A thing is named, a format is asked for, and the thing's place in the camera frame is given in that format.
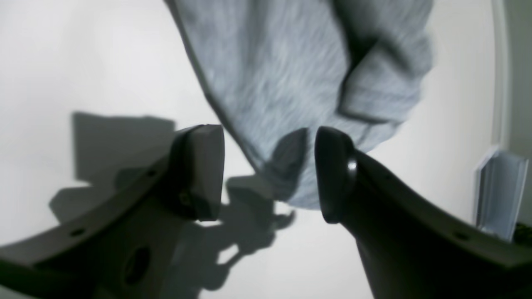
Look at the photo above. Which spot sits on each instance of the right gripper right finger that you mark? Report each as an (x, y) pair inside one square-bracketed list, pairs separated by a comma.
[(409, 248)]

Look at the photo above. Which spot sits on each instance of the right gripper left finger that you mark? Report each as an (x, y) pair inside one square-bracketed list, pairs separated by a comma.
[(122, 248)]

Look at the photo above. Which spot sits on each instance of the grey t-shirt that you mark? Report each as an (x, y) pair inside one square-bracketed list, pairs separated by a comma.
[(274, 71)]

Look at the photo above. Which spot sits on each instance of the table cable grommet slot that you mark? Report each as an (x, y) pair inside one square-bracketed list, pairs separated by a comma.
[(500, 180)]

